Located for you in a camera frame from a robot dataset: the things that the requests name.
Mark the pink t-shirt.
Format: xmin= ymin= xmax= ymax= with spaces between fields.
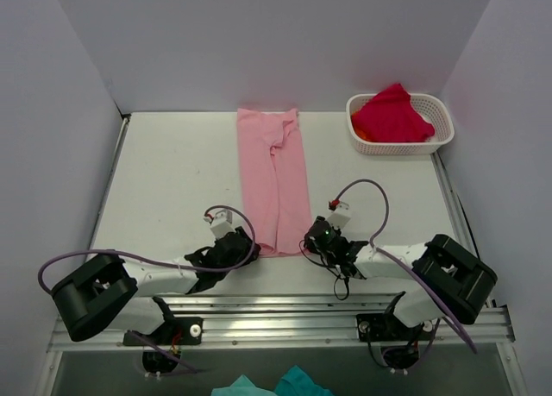
xmin=236 ymin=109 xmax=312 ymax=256

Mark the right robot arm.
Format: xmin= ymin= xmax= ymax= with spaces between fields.
xmin=304 ymin=217 xmax=498 ymax=338

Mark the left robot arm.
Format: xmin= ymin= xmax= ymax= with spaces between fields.
xmin=50 ymin=227 xmax=260 ymax=343

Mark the orange t-shirt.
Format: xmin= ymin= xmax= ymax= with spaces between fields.
xmin=351 ymin=116 xmax=371 ymax=141

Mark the teal t-shirt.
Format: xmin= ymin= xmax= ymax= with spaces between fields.
xmin=210 ymin=363 xmax=336 ymax=396

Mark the red t-shirt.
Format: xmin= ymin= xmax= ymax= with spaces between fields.
xmin=352 ymin=83 xmax=435 ymax=143

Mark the white plastic basket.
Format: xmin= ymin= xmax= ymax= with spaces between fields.
xmin=346 ymin=93 xmax=455 ymax=155

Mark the aluminium rail frame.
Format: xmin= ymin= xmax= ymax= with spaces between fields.
xmin=48 ymin=112 xmax=512 ymax=395

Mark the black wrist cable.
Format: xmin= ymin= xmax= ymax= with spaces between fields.
xmin=299 ymin=240 xmax=353 ymax=302

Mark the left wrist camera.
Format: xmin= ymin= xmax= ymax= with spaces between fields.
xmin=204 ymin=209 xmax=234 ymax=240

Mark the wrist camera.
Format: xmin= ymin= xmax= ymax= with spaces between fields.
xmin=327 ymin=199 xmax=352 ymax=230
xmin=204 ymin=209 xmax=234 ymax=240

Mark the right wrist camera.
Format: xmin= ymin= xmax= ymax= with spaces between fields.
xmin=327 ymin=199 xmax=352 ymax=230

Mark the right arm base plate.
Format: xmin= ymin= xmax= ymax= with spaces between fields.
xmin=355 ymin=313 xmax=431 ymax=343

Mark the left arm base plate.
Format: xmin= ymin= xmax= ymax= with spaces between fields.
xmin=144 ymin=317 xmax=204 ymax=347

